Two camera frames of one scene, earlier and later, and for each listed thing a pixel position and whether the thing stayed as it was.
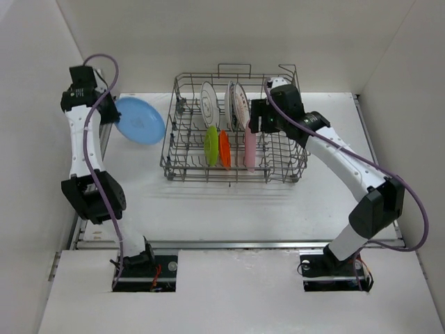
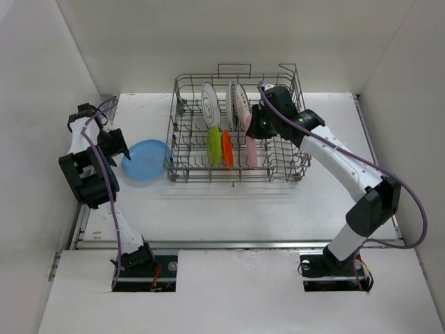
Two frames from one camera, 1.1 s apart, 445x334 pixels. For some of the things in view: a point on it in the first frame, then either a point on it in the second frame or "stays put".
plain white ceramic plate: [229, 104] stays put
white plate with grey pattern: [209, 105] stays put
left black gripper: [112, 117] -> [118, 146]
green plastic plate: [211, 142] stays put
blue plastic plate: [140, 122] -> [149, 159]
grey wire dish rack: [208, 136] stays put
